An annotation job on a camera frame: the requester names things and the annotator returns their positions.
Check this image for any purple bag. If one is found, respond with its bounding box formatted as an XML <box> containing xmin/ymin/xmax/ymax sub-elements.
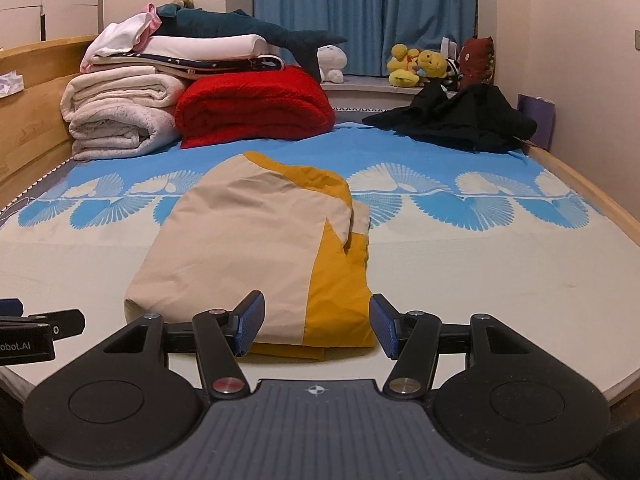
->
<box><xmin>517</xmin><ymin>94</ymin><xmax>556</xmax><ymax>154</ymax></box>

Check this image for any window sill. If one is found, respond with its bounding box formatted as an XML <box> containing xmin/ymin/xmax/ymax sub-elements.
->
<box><xmin>322</xmin><ymin>76</ymin><xmax>462</xmax><ymax>112</ymax></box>

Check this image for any white plush toy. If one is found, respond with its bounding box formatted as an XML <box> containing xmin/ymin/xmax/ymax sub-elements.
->
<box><xmin>317</xmin><ymin>45</ymin><xmax>349</xmax><ymax>84</ymax></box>

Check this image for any yellow duck plush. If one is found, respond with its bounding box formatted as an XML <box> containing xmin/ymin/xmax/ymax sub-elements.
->
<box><xmin>387</xmin><ymin>44</ymin><xmax>420</xmax><ymax>89</ymax></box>

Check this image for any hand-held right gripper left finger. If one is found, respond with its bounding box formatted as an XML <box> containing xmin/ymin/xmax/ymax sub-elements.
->
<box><xmin>102</xmin><ymin>291</ymin><xmax>266</xmax><ymax>401</ymax></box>

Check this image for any cream folded blanket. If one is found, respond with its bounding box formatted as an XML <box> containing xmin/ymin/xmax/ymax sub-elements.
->
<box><xmin>61</xmin><ymin>69</ymin><xmax>187</xmax><ymax>122</ymax></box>

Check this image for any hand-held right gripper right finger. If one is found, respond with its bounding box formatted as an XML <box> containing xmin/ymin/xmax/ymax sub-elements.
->
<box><xmin>369</xmin><ymin>294</ymin><xmax>527</xmax><ymax>400</ymax></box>

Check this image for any dark red cushion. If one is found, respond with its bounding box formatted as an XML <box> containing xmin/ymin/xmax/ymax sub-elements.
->
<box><xmin>457</xmin><ymin>36</ymin><xmax>496</xmax><ymax>92</ymax></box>

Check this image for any white and pink cloth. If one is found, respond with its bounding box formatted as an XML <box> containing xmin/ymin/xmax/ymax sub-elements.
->
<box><xmin>80</xmin><ymin>4</ymin><xmax>164</xmax><ymax>74</ymax></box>

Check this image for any yellow bear plush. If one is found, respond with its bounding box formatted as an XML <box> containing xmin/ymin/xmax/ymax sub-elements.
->
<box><xmin>417</xmin><ymin>50</ymin><xmax>449</xmax><ymax>83</ymax></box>

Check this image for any wooden bed frame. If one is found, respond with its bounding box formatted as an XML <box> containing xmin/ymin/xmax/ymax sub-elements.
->
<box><xmin>524</xmin><ymin>142</ymin><xmax>640</xmax><ymax>407</ymax></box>

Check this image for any red folded blanket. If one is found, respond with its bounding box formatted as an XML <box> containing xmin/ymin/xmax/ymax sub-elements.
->
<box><xmin>175</xmin><ymin>66</ymin><xmax>336</xmax><ymax>150</ymax></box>

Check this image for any white and navy folded blanket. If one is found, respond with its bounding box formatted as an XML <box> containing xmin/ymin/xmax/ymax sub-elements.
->
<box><xmin>82</xmin><ymin>34</ymin><xmax>286</xmax><ymax>81</ymax></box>

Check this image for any blue printed bed sheet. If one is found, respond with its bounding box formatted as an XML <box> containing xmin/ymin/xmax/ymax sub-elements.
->
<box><xmin>0</xmin><ymin>122</ymin><xmax>621</xmax><ymax>401</ymax></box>

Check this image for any beige and yellow hoodie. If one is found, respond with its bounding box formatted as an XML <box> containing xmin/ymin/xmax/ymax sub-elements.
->
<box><xmin>124</xmin><ymin>151</ymin><xmax>377</xmax><ymax>362</ymax></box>

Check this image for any black jacket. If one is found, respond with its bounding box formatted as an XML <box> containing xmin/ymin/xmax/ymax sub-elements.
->
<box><xmin>362</xmin><ymin>82</ymin><xmax>539</xmax><ymax>154</ymax></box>

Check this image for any blue curtain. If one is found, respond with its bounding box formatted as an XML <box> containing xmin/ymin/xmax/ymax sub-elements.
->
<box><xmin>253</xmin><ymin>0</ymin><xmax>477</xmax><ymax>77</ymax></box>

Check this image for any dark teal shark plush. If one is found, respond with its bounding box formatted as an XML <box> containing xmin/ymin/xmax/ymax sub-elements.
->
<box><xmin>156</xmin><ymin>6</ymin><xmax>348</xmax><ymax>82</ymax></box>

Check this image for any wooden headboard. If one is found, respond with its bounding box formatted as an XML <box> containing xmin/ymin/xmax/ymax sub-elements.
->
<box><xmin>0</xmin><ymin>35</ymin><xmax>102</xmax><ymax>207</ymax></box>

